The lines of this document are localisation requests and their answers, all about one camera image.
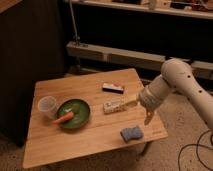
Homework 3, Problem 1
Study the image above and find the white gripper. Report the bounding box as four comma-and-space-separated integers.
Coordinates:
123, 75, 171, 125

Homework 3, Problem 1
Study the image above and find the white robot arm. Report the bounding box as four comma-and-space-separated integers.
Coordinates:
125, 59, 213, 132

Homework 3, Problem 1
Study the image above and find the blue sponge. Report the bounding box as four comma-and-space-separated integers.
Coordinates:
120, 126, 143, 143

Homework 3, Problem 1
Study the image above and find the green round plate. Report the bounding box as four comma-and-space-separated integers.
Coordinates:
56, 99, 90, 129

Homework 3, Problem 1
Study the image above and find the wooden folding table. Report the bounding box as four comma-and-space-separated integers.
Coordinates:
23, 69, 168, 168

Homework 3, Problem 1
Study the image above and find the orange carrot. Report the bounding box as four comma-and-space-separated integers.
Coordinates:
52, 112, 74, 124

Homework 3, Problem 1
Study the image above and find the clear plastic cup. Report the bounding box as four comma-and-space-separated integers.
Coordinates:
37, 96, 57, 119

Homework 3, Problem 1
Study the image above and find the vertical metal pole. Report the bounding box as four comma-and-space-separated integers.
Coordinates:
68, 0, 80, 45

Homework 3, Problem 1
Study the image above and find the upper wooden shelf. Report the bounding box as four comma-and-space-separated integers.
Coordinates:
64, 0, 213, 20

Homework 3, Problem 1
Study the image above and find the metal shelf rail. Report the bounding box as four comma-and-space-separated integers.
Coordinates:
66, 41, 213, 80

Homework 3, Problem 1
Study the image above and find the black floor cable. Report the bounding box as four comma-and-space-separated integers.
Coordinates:
177, 129, 213, 171

